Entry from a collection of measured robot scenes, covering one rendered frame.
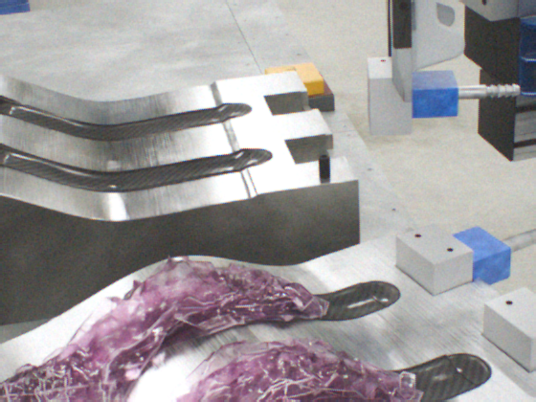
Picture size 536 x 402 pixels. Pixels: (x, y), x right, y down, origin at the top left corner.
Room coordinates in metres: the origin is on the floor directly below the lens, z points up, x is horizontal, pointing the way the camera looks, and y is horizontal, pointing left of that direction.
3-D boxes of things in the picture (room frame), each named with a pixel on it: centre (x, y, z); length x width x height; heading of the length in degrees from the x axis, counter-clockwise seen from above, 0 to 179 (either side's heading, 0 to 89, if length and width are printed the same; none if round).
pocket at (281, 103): (0.93, -0.03, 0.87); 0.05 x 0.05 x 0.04; 8
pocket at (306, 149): (0.83, -0.05, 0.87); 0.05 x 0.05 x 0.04; 8
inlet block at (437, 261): (0.68, -0.17, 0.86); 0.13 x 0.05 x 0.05; 115
